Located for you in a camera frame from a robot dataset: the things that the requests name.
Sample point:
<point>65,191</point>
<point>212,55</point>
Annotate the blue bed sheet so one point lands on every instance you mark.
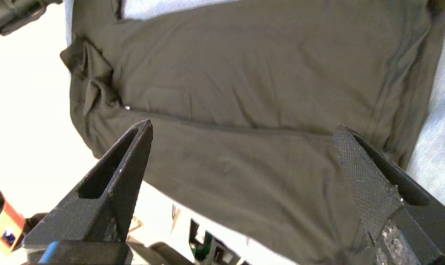
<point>435,154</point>

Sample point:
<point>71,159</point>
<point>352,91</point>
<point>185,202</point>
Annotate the black moon print t-shirt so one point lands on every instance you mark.
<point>244,110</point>

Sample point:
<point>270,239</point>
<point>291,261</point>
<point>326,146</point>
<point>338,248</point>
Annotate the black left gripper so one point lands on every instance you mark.
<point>13,14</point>

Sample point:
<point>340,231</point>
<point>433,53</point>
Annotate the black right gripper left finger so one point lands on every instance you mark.
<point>104,206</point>

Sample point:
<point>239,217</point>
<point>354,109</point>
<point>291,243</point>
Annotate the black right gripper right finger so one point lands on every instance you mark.
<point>377,195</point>

